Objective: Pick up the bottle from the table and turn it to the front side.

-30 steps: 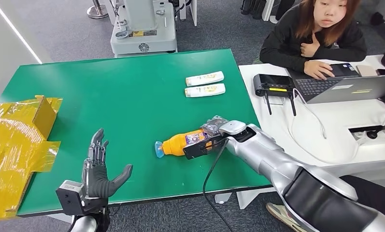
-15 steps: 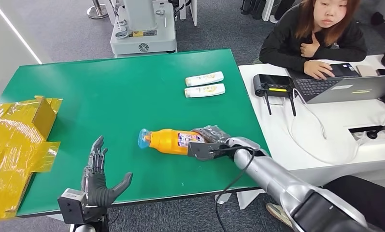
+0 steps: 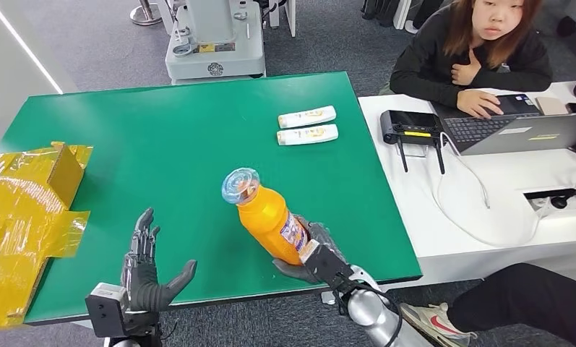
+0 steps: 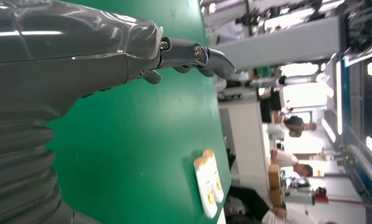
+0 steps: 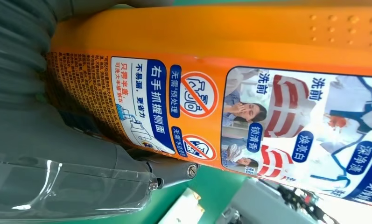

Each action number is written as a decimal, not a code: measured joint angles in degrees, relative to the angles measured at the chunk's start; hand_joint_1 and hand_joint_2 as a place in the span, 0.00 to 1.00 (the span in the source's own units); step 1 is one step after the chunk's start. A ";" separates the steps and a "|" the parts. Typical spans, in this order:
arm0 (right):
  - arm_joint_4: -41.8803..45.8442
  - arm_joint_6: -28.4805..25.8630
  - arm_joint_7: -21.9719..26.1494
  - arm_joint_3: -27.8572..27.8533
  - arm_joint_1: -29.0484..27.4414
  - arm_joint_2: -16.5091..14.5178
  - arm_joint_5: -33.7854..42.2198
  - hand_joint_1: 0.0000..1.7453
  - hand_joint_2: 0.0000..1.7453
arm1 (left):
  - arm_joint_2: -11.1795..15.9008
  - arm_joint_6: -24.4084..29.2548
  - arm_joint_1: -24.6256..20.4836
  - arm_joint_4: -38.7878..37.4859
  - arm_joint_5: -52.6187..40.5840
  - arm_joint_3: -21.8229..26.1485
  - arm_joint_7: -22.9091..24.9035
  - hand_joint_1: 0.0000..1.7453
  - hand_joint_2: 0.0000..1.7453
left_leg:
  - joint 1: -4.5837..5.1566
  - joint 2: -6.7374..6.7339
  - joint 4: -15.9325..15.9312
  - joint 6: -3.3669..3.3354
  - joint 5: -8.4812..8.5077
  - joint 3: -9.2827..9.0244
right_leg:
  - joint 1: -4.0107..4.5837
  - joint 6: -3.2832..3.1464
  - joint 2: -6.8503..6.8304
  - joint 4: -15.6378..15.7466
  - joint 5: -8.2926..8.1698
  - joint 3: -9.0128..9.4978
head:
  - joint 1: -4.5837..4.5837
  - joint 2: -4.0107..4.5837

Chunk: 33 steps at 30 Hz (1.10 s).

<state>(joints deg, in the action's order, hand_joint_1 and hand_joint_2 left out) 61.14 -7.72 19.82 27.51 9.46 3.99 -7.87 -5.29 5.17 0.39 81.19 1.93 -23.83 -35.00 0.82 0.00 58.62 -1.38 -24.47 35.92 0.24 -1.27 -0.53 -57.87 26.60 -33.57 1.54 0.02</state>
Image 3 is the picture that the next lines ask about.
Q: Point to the desk socket tray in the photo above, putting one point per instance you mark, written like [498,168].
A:
[575,197]

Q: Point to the white red sneaker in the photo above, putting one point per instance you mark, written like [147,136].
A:
[431,323]

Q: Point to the beige card wallet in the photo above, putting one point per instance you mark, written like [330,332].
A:
[552,106]

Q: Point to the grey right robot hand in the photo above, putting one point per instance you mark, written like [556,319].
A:
[328,237]

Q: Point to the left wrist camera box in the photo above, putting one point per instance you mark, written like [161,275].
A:
[105,309]

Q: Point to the white desk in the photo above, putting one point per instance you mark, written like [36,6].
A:
[460,191]

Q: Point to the white tube bottle orange cap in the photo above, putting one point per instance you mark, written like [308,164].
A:
[308,134]
[307,117]

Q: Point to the person's right hand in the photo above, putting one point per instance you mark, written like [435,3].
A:
[479,104]

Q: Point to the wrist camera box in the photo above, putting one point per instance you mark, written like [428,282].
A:
[105,309]
[327,266]

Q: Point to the black controller with antennas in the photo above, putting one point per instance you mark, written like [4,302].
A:
[409,125]

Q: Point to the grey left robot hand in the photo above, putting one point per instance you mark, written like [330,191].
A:
[144,282]

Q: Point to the white grey column machine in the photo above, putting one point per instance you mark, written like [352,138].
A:
[216,43]

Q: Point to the yellow taped cardboard box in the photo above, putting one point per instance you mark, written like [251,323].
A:
[19,220]

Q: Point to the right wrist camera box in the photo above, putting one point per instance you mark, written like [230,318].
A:
[327,266]

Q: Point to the person's left hand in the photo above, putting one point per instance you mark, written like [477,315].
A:
[466,73]

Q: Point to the grey laptop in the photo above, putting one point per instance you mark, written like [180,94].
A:
[522,131]

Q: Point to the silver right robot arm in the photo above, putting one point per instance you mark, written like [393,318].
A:
[369,311]

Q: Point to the metal stanchion base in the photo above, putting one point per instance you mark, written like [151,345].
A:
[145,14]

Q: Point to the orange juice bottle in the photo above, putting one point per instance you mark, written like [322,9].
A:
[266,220]

